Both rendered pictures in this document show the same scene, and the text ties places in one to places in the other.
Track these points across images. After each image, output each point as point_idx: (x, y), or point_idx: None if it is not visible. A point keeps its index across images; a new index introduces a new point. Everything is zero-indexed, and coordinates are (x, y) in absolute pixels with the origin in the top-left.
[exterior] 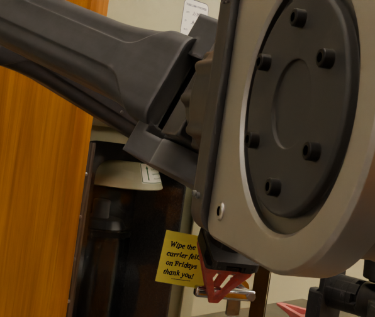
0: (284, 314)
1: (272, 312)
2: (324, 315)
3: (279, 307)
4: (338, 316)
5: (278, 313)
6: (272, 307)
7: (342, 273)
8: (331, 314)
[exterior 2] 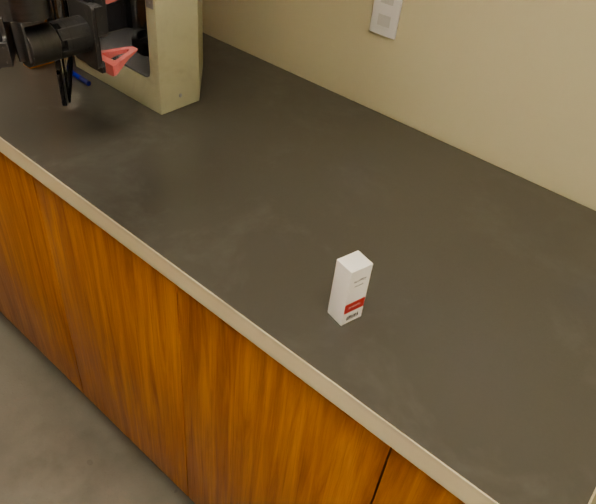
0: (559, 222)
1: (555, 212)
2: (80, 54)
3: (595, 223)
4: (98, 67)
5: (558, 217)
6: (590, 217)
7: (88, 20)
8: (88, 59)
